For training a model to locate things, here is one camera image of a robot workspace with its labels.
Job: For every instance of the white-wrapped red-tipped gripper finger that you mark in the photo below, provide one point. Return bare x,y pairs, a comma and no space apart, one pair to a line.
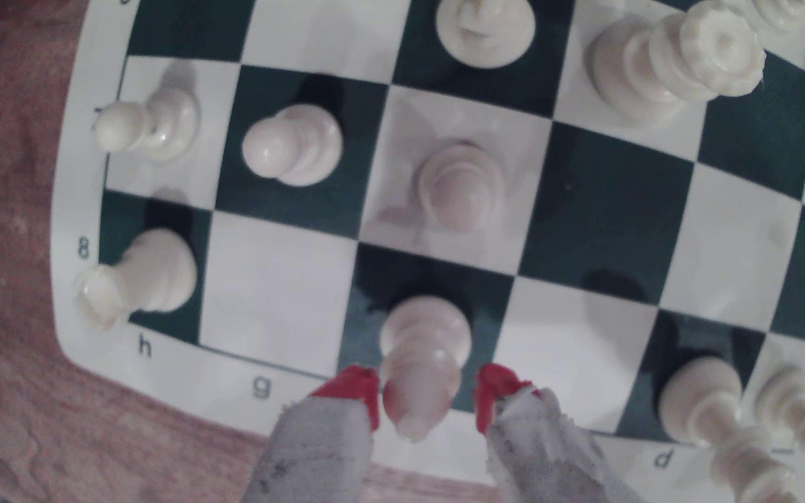
318,447
549,461

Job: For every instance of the white chess bishop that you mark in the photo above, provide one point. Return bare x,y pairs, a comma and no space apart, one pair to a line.
423,349
800,416

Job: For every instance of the white chess king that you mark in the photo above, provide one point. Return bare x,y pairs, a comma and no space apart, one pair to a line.
709,405

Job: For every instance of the white chess rook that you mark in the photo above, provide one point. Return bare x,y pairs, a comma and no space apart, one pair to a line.
144,276

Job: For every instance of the green and white chess mat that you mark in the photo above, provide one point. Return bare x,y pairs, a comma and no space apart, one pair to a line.
605,202

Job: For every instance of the white chess pawn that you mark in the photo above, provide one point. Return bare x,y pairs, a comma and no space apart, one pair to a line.
459,185
294,144
154,126

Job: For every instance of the white chess queen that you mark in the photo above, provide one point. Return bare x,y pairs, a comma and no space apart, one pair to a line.
654,63

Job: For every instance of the white chess piece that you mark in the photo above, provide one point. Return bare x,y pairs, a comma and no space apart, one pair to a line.
486,31
786,10

